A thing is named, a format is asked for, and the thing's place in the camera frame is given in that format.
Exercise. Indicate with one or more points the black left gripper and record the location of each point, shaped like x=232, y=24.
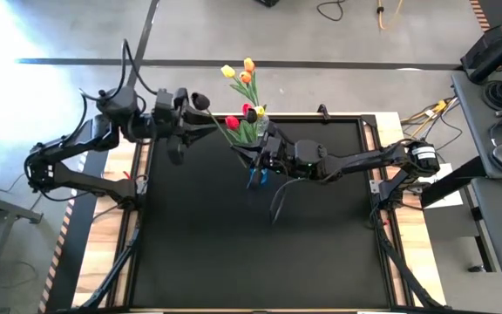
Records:
x=170, y=115

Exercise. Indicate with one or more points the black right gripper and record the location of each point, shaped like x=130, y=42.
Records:
x=279, y=152

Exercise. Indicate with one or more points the orange artificial tulip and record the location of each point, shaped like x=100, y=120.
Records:
x=248, y=64
x=245, y=77

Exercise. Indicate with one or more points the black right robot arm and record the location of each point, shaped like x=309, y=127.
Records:
x=364, y=159

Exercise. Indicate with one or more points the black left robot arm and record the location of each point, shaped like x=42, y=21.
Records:
x=81, y=139

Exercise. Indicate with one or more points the blue glass vase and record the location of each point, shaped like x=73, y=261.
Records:
x=264, y=175

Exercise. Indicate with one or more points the clear glass vase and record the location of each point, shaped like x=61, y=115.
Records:
x=265, y=126

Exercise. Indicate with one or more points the black clamp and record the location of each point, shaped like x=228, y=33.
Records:
x=323, y=111

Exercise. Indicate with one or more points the black table mat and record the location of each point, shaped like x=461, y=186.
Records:
x=251, y=270

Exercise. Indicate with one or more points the black hazard-striped floor mat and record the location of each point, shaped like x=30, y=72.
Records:
x=479, y=13
x=72, y=270

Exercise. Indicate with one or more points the white paper sheet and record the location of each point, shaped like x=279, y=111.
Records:
x=447, y=200

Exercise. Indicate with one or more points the black desk support bar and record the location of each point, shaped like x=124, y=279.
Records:
x=456, y=181

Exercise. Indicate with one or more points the grey desk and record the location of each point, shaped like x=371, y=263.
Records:
x=473, y=118
x=499, y=209

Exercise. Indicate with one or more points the black caster wheel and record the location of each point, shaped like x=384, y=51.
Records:
x=477, y=268

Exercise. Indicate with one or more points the black and red case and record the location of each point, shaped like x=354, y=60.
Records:
x=490, y=48

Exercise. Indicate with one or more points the black metal table frame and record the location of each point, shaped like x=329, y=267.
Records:
x=366, y=118

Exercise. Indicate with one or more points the black diagonal frame strut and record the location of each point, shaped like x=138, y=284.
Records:
x=113, y=272
x=403, y=270

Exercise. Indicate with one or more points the grey metal desk frame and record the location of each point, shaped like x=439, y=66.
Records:
x=2, y=208

